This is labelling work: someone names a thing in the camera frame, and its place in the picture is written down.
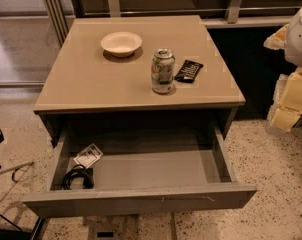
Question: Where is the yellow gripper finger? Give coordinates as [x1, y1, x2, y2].
[267, 67, 302, 131]
[263, 24, 288, 50]

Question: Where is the green and white 7up can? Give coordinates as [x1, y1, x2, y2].
[151, 48, 175, 94]

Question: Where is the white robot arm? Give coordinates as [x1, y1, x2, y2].
[264, 7, 302, 132]

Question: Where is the grey cabinet with tan top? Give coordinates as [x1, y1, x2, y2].
[34, 16, 245, 139]

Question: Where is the open grey top drawer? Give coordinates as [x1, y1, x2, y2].
[23, 122, 257, 218]

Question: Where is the black snack bar wrapper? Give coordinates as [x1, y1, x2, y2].
[174, 60, 203, 83]

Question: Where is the white paper bowl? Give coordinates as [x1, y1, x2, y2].
[101, 32, 142, 58]

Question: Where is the white tag in plastic bag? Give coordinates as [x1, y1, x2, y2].
[74, 143, 103, 168]

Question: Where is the black coiled cable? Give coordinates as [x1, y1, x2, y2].
[61, 164, 95, 191]

